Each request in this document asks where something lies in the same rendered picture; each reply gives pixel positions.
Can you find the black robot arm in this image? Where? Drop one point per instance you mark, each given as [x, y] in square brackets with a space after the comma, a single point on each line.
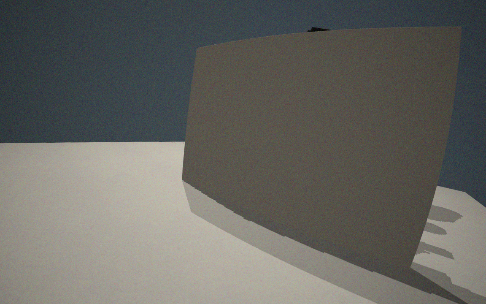
[317, 29]

